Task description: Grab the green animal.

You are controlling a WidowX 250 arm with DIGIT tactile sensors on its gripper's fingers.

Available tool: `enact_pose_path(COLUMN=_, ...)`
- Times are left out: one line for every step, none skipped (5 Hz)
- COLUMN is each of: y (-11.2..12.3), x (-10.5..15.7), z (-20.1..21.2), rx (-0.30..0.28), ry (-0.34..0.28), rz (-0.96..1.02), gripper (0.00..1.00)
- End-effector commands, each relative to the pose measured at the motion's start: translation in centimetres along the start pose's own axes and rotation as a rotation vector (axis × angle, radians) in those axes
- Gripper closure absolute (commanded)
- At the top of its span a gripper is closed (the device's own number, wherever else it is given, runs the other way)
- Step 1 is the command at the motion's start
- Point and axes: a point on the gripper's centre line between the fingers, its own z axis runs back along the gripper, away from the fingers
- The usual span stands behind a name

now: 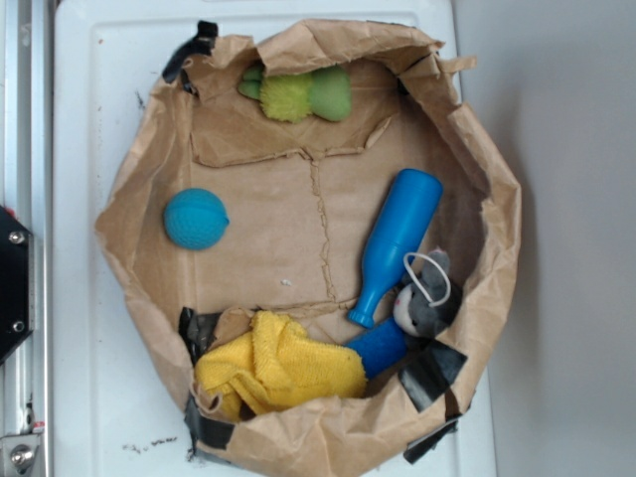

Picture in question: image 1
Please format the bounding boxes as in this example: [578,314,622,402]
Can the green plush animal toy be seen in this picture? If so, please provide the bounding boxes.
[238,64,352,123]

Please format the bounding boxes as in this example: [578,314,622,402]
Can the brown paper bag basket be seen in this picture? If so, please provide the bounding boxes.
[95,19,522,476]

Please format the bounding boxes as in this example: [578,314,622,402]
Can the blue plastic bowling pin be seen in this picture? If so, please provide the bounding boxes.
[348,169,443,329]

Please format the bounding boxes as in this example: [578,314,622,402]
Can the blue rubber ball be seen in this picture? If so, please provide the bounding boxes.
[163,188,230,250]

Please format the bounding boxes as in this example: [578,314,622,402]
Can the grey plush mouse toy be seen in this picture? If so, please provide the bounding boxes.
[393,248,463,339]

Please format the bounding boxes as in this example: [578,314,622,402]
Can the blue foam cylinder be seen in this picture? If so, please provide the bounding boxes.
[345,318,407,380]

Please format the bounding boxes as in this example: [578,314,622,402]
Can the yellow terry cloth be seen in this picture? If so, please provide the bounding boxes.
[194,311,367,422]

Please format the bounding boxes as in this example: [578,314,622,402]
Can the white plastic tray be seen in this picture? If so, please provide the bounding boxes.
[52,0,499,477]

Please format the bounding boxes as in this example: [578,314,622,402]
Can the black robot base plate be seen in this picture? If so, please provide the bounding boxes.
[0,207,34,365]

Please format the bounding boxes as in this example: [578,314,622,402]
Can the aluminium frame rail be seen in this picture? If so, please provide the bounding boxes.
[1,1,58,476]

